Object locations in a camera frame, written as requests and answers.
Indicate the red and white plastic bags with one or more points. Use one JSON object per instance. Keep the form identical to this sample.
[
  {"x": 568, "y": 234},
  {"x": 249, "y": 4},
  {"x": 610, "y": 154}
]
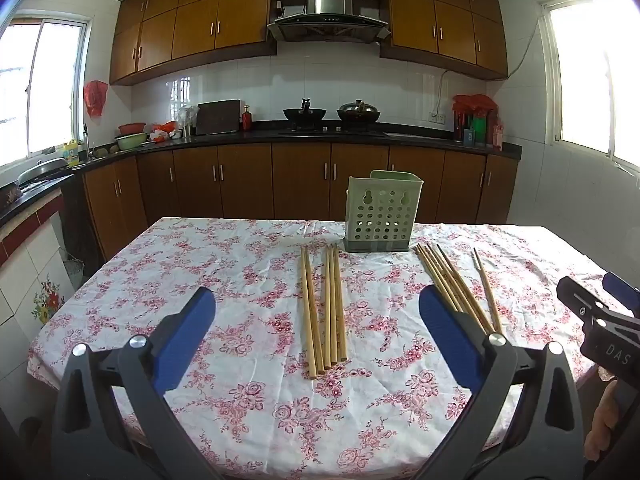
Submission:
[{"x": 164, "y": 131}]

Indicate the window with white frame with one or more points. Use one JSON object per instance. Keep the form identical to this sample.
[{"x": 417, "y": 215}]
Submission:
[
  {"x": 40, "y": 90},
  {"x": 595, "y": 75}
]

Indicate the floral tablecloth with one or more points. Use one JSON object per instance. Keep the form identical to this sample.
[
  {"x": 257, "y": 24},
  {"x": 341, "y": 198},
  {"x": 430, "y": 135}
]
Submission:
[{"x": 260, "y": 410}]

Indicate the blue container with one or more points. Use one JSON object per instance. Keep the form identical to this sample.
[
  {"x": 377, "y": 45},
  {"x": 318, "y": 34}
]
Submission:
[{"x": 469, "y": 136}]

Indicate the green basin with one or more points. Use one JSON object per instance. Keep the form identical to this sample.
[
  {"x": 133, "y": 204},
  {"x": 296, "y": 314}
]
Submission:
[{"x": 131, "y": 141}]

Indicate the grey pan lid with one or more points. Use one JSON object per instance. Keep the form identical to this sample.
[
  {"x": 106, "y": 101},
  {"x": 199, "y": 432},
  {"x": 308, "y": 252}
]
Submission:
[{"x": 42, "y": 169}]

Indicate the gas stove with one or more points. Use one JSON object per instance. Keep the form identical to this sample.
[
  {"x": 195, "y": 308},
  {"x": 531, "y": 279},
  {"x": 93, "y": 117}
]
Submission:
[{"x": 332, "y": 131}]

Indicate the small red bottle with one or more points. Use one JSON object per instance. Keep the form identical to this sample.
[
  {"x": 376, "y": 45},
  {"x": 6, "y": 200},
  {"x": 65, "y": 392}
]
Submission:
[{"x": 246, "y": 119}]

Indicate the dark cutting board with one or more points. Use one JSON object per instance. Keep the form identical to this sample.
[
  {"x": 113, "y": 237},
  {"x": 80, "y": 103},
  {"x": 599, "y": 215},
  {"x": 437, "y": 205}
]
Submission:
[{"x": 217, "y": 117}]

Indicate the brown lower kitchen cabinets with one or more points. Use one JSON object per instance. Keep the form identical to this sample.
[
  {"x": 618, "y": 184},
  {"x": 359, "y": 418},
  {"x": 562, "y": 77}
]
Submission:
[{"x": 300, "y": 180}]

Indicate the pink bottle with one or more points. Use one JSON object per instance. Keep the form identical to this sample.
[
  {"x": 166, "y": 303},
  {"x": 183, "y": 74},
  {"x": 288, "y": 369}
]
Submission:
[{"x": 497, "y": 136}]

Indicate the wall power outlet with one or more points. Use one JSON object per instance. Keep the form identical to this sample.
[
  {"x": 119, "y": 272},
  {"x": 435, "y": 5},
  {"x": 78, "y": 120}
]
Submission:
[{"x": 437, "y": 118}]

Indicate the brown kitchen cabinets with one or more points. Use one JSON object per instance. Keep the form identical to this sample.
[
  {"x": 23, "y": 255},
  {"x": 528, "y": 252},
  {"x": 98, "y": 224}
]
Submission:
[
  {"x": 300, "y": 180},
  {"x": 200, "y": 25}
]

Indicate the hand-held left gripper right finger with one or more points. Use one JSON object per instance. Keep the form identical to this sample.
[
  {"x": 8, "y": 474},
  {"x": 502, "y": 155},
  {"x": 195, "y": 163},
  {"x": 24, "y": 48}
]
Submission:
[{"x": 445, "y": 320}]

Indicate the red basin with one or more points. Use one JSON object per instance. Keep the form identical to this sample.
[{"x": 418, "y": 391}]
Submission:
[{"x": 132, "y": 128}]

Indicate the black wok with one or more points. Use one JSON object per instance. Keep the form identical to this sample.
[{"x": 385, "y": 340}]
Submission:
[{"x": 304, "y": 112}]

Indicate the hanging red plastic bag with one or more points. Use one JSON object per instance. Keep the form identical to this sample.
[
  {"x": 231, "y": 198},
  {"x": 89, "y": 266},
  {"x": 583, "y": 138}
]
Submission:
[{"x": 95, "y": 97}]

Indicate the black kitchen countertop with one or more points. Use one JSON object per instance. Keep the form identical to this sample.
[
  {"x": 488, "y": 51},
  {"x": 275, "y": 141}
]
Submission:
[{"x": 425, "y": 136}]

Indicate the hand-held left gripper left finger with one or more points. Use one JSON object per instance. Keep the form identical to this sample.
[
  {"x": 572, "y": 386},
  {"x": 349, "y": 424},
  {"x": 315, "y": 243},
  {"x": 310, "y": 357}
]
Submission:
[{"x": 190, "y": 320}]

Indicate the black pot with lid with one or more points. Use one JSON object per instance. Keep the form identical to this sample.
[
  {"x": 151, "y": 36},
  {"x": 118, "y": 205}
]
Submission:
[{"x": 358, "y": 111}]

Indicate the wooden chopstick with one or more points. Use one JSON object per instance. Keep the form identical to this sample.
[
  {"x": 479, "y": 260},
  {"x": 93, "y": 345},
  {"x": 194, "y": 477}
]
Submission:
[
  {"x": 446, "y": 274},
  {"x": 307, "y": 310},
  {"x": 486, "y": 290},
  {"x": 440, "y": 272},
  {"x": 452, "y": 276},
  {"x": 312, "y": 310},
  {"x": 462, "y": 282},
  {"x": 327, "y": 310},
  {"x": 489, "y": 285},
  {"x": 332, "y": 310},
  {"x": 340, "y": 310},
  {"x": 432, "y": 270}
]

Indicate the brown upper kitchen cabinets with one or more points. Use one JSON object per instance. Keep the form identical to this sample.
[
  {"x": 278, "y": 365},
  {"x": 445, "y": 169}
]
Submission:
[{"x": 200, "y": 25}]

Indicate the metal faucet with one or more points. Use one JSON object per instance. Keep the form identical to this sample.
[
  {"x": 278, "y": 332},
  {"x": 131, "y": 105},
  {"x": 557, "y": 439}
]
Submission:
[{"x": 87, "y": 142}]

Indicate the steel range hood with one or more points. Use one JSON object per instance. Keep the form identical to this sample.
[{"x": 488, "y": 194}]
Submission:
[{"x": 327, "y": 10}]

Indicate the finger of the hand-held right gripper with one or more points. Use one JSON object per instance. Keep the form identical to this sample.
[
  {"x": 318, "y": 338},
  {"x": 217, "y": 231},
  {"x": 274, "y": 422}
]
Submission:
[
  {"x": 622, "y": 290},
  {"x": 580, "y": 297}
]

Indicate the green perforated utensil holder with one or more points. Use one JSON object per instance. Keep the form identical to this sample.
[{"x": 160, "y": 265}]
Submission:
[{"x": 380, "y": 210}]

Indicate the person's right hand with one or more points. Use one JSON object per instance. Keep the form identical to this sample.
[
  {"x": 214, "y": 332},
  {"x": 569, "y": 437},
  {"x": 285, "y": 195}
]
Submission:
[{"x": 602, "y": 420}]

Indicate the yellow detergent bottle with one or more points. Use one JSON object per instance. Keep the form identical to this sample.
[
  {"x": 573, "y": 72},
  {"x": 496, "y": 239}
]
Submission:
[{"x": 71, "y": 155}]

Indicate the green bottle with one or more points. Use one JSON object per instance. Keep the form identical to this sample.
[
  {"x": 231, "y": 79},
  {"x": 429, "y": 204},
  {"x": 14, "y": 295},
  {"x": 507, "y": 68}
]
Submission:
[{"x": 480, "y": 131}]

